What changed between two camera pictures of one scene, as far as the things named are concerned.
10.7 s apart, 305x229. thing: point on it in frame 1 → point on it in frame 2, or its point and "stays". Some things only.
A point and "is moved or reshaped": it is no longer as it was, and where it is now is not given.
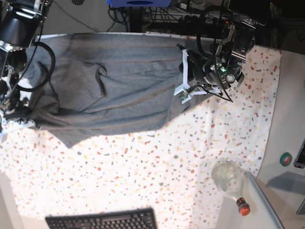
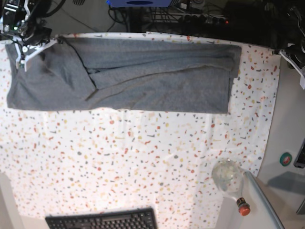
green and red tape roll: x=285 y=159 stays
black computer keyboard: x=142 y=218 stays
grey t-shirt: x=82 y=86 is moved or reshaped
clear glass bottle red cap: x=228 y=175 stays
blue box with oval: x=136 y=3 stays
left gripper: x=23 y=108 → x=40 y=35
